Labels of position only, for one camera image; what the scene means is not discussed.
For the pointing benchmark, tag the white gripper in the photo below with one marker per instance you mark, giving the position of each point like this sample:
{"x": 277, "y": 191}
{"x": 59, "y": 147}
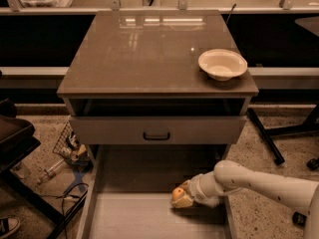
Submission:
{"x": 196, "y": 190}

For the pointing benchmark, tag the orange fruit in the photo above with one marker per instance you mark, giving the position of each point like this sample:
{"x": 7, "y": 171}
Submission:
{"x": 177, "y": 193}

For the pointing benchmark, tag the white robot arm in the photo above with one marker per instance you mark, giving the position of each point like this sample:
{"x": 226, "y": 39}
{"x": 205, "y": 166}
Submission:
{"x": 229, "y": 177}

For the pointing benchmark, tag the open middle drawer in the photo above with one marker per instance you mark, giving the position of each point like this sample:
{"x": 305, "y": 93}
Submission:
{"x": 130, "y": 192}

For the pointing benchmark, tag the grey drawer cabinet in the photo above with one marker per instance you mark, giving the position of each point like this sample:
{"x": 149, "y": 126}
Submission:
{"x": 144, "y": 63}

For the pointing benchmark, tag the black caster wheel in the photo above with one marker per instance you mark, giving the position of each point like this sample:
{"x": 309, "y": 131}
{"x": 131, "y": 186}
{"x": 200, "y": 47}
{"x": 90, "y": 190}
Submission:
{"x": 299, "y": 219}

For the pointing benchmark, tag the clear plastic bottle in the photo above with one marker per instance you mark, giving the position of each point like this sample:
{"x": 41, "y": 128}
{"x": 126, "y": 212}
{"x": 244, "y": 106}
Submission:
{"x": 51, "y": 172}

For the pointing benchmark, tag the black chair base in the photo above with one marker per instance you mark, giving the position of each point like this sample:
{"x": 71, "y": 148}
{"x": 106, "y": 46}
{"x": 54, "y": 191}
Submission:
{"x": 309, "y": 125}

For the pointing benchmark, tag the black and white sneaker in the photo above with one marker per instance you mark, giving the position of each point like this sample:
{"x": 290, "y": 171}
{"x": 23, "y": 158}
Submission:
{"x": 8, "y": 226}

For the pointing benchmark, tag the dark office chair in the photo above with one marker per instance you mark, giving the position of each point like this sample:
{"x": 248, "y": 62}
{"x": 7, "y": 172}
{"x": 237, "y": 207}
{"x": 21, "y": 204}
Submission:
{"x": 17, "y": 142}

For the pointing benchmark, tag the upper drawer with black handle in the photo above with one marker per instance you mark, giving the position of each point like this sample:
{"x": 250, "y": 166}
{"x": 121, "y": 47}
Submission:
{"x": 157, "y": 130}

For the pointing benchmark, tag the wire mesh basket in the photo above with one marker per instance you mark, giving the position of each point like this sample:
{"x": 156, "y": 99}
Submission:
{"x": 70, "y": 149}

